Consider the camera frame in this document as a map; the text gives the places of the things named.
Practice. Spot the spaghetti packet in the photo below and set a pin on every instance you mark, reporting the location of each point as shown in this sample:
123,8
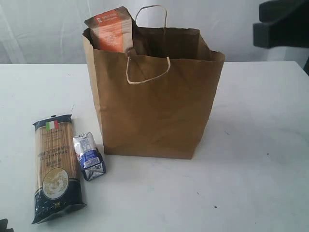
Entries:
58,188

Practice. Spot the brown pouch orange label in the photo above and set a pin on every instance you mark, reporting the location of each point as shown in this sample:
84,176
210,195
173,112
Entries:
116,31

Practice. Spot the brown paper bag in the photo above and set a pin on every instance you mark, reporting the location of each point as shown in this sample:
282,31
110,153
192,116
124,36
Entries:
154,105

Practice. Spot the small milk carton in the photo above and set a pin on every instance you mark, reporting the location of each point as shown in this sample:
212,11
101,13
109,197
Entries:
89,157

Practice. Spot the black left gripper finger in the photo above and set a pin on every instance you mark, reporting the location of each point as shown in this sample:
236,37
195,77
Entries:
3,226

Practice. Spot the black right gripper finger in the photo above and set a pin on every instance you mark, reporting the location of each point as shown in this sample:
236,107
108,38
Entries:
275,10
272,35

